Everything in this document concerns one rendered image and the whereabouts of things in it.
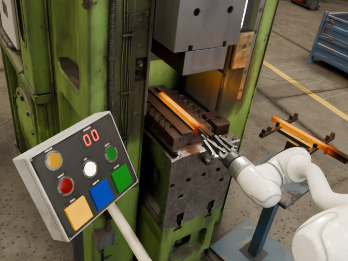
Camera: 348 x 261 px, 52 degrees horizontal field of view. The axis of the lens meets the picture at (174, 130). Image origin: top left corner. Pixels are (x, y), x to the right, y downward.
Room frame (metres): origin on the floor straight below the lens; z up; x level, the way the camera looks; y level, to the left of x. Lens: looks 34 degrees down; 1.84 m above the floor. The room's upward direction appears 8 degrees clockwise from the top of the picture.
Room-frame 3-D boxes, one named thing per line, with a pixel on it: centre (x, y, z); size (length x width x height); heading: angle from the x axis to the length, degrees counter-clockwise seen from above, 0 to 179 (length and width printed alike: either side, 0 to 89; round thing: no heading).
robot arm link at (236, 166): (1.07, -0.27, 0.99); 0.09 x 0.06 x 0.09; 127
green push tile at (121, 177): (0.91, 0.16, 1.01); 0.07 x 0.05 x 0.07; 152
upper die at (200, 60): (1.45, 0.04, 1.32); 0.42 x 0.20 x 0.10; 37
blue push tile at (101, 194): (0.82, 0.21, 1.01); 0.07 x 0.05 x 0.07; 152
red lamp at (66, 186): (0.75, 0.29, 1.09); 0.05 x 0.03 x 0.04; 127
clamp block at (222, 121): (1.44, -0.19, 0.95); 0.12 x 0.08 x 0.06; 37
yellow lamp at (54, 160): (0.77, 0.33, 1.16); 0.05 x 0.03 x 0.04; 127
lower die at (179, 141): (1.45, 0.04, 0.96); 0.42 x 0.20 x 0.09; 37
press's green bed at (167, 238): (1.49, 0.00, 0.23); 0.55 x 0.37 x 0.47; 37
